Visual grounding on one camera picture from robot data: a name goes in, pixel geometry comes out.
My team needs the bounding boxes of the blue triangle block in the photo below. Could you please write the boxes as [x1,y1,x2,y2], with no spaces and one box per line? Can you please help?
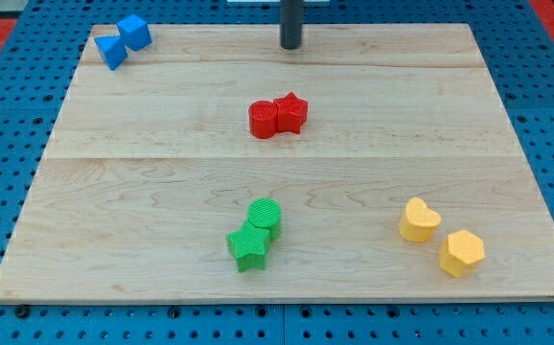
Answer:
[94,35,127,70]

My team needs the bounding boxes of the green cylinder block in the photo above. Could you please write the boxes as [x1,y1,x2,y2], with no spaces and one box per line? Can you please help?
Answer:
[247,198,282,242]

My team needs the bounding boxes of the red cylinder block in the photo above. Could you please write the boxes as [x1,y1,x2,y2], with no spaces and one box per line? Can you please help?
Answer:
[248,100,278,139]

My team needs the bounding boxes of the red star block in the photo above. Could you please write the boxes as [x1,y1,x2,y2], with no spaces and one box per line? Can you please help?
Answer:
[273,92,309,134]

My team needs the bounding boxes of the green star block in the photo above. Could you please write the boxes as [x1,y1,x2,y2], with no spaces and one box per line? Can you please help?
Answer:
[226,220,271,273]

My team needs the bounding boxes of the light wooden board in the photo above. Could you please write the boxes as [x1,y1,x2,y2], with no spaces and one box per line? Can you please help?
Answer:
[0,24,554,306]

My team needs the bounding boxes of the yellow heart block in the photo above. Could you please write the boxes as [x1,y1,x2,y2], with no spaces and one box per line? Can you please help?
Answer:
[399,197,442,242]

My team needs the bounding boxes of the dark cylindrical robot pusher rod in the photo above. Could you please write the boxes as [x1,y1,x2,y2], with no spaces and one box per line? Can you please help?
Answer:
[279,0,304,50]

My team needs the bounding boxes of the blue cube block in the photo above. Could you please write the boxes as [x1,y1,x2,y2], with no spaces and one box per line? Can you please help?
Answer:
[116,14,152,52]

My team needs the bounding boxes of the yellow hexagon block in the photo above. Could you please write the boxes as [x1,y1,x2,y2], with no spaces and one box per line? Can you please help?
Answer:
[438,229,485,278]

